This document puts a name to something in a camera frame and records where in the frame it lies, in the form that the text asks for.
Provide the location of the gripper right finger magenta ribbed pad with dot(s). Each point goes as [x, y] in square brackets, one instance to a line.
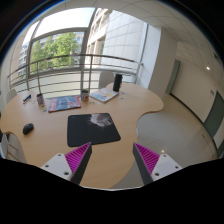
[153, 166]

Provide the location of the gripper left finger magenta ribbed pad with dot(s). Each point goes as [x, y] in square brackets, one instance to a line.
[70, 166]

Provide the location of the black mouse pad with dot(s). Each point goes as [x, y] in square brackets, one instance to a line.
[97, 128]

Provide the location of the black computer mouse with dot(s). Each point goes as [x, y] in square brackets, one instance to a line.
[28, 128]

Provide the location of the white chair left edge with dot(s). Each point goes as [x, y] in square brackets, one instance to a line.
[10, 148]

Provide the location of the red blue magazine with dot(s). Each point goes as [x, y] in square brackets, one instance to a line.
[64, 103]

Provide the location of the white red mug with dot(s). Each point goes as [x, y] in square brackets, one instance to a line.
[84, 95]

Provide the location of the patterned pen cup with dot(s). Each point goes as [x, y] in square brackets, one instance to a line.
[40, 99]

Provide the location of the blue stapler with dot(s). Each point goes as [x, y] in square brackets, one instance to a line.
[28, 97]

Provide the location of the metal window railing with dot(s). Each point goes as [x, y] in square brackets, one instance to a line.
[67, 73]

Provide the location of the black speaker box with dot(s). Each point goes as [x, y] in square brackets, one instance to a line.
[117, 82]

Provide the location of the white chair behind table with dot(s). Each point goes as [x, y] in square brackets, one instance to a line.
[105, 78]

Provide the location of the grey door far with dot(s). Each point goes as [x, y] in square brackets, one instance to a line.
[173, 76]

